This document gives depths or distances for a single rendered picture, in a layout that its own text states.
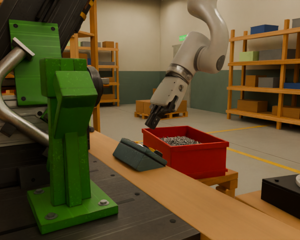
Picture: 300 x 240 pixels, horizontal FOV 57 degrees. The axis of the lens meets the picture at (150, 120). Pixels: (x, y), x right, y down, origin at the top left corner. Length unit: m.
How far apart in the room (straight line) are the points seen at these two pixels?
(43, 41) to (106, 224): 0.48
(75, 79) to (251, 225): 0.37
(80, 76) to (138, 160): 0.33
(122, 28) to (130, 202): 10.25
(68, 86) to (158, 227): 0.26
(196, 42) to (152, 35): 10.32
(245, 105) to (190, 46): 6.16
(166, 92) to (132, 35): 10.02
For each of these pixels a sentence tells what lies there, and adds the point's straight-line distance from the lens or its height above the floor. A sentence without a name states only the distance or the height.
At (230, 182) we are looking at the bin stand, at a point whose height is 0.77.
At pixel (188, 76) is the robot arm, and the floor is 1.14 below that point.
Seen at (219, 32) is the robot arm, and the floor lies 1.26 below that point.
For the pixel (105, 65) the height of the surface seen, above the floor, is 1.44.
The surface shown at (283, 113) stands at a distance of 6.36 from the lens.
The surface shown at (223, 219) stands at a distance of 0.52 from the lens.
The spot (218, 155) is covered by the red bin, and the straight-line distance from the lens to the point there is 0.96.
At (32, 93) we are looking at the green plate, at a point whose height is 1.10.
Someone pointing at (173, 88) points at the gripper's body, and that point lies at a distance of 0.83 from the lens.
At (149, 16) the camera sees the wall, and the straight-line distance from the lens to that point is 11.27.
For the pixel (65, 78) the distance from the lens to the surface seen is 0.44.
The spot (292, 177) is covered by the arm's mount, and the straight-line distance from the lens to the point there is 0.76.
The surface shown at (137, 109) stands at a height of 0.22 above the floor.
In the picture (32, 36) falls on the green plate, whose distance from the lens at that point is 0.77.
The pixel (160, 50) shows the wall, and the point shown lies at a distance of 11.27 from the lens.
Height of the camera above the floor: 1.14
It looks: 9 degrees down
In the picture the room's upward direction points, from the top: straight up
